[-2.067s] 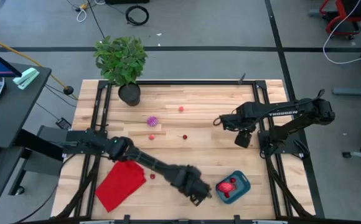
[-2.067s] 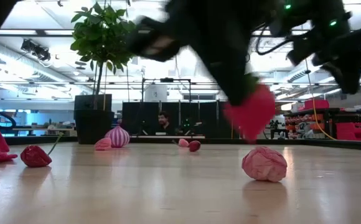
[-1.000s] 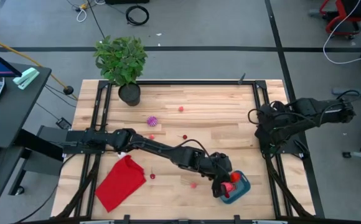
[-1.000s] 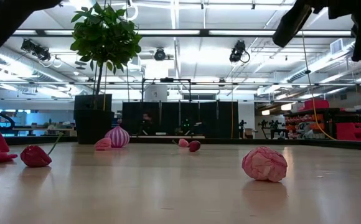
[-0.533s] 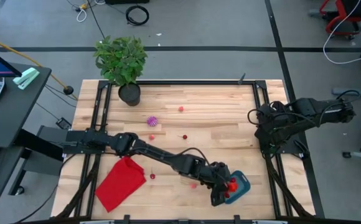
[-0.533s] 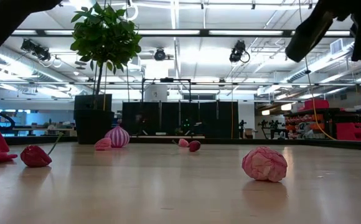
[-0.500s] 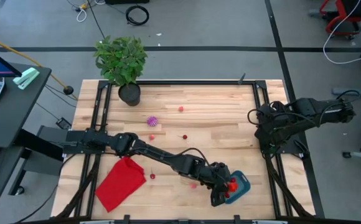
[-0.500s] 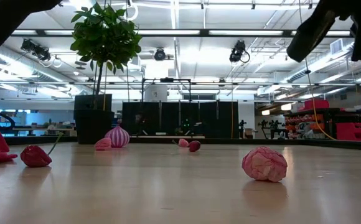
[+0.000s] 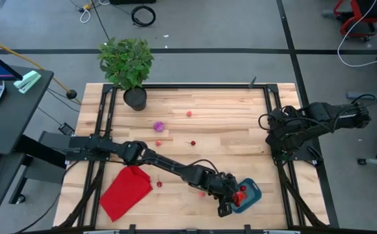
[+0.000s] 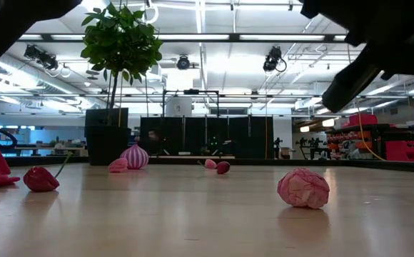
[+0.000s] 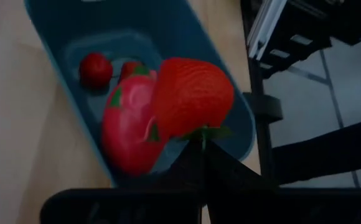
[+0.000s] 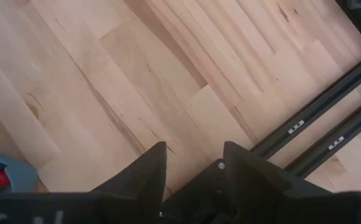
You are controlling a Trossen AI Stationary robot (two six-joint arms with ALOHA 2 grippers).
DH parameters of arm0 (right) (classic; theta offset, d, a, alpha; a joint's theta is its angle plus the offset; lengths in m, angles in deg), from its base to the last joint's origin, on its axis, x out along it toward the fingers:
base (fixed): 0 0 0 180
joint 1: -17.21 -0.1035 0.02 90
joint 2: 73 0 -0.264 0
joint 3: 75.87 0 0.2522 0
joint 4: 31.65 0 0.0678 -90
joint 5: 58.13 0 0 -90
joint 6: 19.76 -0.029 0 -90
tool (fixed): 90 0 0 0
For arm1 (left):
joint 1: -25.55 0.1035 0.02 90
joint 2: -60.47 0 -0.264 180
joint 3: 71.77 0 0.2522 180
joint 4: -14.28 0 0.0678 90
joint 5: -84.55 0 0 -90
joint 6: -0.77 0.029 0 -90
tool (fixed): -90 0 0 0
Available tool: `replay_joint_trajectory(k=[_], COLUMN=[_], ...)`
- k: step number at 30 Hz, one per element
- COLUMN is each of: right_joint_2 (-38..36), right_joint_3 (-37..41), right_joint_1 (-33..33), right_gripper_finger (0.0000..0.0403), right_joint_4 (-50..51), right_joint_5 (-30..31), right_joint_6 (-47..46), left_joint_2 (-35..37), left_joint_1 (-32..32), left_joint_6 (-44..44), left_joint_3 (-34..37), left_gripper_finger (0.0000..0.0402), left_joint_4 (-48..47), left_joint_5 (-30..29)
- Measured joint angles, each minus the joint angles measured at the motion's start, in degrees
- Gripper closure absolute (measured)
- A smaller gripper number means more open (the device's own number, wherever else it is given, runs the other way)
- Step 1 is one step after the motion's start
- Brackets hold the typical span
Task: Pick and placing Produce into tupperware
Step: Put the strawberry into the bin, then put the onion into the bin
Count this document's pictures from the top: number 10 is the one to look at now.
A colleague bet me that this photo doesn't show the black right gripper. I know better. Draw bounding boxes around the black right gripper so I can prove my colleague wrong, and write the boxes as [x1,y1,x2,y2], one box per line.
[299,0,414,114]

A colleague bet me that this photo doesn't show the pink cabbage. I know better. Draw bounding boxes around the pink cabbage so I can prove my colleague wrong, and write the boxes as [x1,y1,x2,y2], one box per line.
[277,167,331,210]

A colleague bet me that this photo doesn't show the dark red radish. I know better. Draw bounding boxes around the dark red radish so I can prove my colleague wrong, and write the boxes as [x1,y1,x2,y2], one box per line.
[216,161,231,176]

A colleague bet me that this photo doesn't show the light pink radish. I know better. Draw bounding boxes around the light pink radish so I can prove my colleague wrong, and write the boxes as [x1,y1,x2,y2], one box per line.
[197,158,218,170]

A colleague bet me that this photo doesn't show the pink striped onion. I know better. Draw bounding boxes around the pink striped onion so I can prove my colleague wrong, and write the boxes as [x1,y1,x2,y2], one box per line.
[119,143,150,171]

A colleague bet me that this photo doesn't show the small pink ridged produce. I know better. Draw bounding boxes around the small pink ridged produce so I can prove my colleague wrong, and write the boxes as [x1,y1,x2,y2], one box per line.
[108,157,129,173]

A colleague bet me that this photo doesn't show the red pepper with green stem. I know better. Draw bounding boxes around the red pepper with green stem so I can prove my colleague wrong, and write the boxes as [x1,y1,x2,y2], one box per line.
[23,151,74,193]

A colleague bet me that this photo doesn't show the red storage bin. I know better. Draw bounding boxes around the red storage bin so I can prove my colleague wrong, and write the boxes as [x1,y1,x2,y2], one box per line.
[341,114,379,129]

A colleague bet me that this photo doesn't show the black storage shelf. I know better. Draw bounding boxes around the black storage shelf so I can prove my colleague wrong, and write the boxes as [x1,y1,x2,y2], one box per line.
[325,123,414,161]

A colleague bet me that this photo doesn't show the black ceiling spotlight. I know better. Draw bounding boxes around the black ceiling spotlight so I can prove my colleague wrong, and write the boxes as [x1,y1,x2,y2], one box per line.
[262,45,288,74]
[176,54,191,71]
[23,44,59,71]

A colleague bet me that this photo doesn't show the background black robot arms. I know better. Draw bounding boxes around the background black robot arms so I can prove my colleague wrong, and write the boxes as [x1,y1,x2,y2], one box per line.
[295,136,328,161]

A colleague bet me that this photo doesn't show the red stacked storage bins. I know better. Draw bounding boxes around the red stacked storage bins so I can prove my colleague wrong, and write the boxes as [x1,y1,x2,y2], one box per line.
[385,139,414,162]

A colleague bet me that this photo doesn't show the black partition panels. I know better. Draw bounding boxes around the black partition panels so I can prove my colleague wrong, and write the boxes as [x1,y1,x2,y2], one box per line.
[139,115,275,160]

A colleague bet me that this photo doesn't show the black device with green lights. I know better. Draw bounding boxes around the black device with green lights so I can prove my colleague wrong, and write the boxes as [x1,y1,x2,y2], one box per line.
[206,135,233,156]

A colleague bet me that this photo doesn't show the person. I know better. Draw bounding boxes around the person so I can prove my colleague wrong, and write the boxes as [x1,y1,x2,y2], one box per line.
[146,128,163,154]

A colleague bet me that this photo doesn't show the green leafy potted tree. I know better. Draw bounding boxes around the green leafy potted tree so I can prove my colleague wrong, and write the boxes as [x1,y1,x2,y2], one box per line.
[80,2,164,126]

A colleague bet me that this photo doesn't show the black square planter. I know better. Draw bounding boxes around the black square planter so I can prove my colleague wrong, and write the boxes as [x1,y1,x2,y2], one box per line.
[84,107,132,166]

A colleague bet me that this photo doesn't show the background workbench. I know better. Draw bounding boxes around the background workbench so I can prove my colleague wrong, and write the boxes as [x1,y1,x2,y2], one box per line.
[14,141,89,157]

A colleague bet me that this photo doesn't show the thick yellow cable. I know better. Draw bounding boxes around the thick yellow cable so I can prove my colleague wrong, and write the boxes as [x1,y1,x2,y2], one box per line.
[356,110,387,162]

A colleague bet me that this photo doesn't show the black table border rail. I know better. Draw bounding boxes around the black table border rail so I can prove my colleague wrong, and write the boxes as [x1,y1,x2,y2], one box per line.
[5,155,414,175]

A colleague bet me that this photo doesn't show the overhead aluminium frame bar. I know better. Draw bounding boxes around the overhead aluminium frame bar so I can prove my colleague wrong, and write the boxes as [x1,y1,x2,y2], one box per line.
[17,33,349,44]

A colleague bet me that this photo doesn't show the black gantry frame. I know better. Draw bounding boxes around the black gantry frame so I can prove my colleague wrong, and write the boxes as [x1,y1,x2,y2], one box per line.
[161,88,221,119]

